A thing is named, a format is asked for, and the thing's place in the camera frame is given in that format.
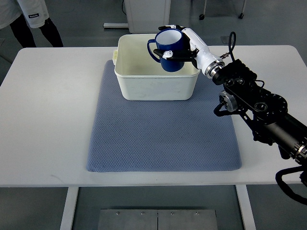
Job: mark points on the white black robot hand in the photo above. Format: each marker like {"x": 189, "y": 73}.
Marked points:
{"x": 195, "y": 51}

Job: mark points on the blue mug white inside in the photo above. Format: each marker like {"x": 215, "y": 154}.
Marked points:
{"x": 167, "y": 40}

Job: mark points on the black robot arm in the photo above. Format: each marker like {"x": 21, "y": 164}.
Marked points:
{"x": 265, "y": 113}

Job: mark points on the white plastic box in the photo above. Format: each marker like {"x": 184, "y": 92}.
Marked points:
{"x": 143, "y": 79}

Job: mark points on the grey floor outlet plate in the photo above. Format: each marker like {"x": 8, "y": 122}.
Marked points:
{"x": 227, "y": 39}

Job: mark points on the blue grey textured mat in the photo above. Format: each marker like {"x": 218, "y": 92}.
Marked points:
{"x": 161, "y": 136}

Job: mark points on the person in white coat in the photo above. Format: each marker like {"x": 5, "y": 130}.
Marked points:
{"x": 22, "y": 15}

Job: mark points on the right white table leg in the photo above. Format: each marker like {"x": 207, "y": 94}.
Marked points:
{"x": 245, "y": 207}

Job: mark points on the white table leg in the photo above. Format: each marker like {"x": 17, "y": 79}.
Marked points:
{"x": 245, "y": 207}
{"x": 69, "y": 208}

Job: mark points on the left white table leg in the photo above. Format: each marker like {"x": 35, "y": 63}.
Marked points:
{"x": 69, "y": 208}

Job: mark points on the metal floor plate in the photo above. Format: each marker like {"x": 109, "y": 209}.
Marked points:
{"x": 157, "y": 219}

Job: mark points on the white cabinet pedestal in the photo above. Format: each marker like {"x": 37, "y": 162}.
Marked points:
{"x": 143, "y": 16}

